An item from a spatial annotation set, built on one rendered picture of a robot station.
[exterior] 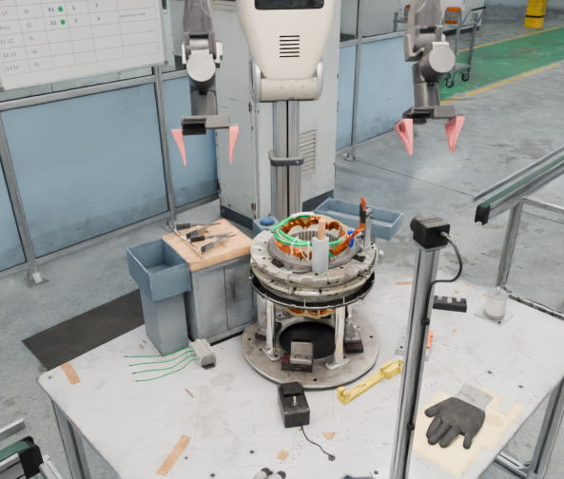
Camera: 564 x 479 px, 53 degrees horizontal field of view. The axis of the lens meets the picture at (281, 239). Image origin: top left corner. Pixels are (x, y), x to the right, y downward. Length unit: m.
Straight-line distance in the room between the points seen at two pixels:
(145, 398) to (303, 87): 0.98
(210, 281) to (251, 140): 2.23
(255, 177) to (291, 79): 2.07
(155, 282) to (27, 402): 1.48
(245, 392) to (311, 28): 1.02
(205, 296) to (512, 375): 0.84
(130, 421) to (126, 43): 2.53
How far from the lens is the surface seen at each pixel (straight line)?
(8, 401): 2.87
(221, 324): 1.62
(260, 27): 1.69
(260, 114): 3.61
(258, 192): 3.79
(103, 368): 1.63
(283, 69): 1.72
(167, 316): 1.55
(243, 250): 1.52
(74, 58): 3.42
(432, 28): 1.39
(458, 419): 1.45
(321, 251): 1.31
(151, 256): 1.61
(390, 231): 1.66
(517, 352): 1.72
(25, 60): 3.32
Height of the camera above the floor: 1.79
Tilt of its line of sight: 28 degrees down
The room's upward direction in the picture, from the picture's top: 1 degrees counter-clockwise
